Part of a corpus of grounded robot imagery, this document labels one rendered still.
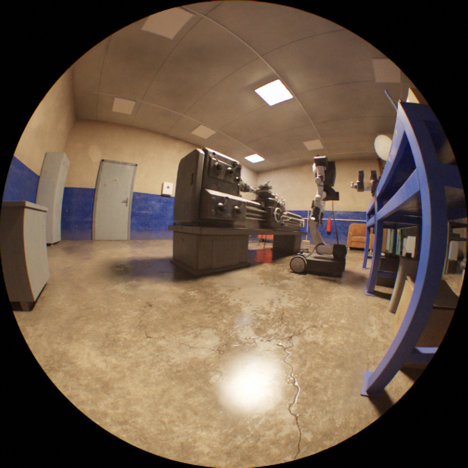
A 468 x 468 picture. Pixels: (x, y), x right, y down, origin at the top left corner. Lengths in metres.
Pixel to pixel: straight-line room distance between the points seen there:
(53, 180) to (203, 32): 3.62
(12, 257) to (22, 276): 0.11
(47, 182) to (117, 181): 2.01
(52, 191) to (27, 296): 2.86
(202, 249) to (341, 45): 3.71
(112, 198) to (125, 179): 0.63
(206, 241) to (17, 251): 1.53
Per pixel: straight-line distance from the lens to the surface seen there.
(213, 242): 1.54
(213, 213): 1.40
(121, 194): 4.53
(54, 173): 3.85
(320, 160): 1.92
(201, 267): 1.51
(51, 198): 3.75
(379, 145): 5.04
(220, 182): 1.68
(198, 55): 3.31
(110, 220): 4.47
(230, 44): 3.15
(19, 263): 1.08
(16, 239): 1.07
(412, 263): 1.17
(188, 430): 0.49
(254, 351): 0.67
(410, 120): 0.55
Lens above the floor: 0.48
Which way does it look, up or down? 2 degrees down
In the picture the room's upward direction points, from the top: 3 degrees clockwise
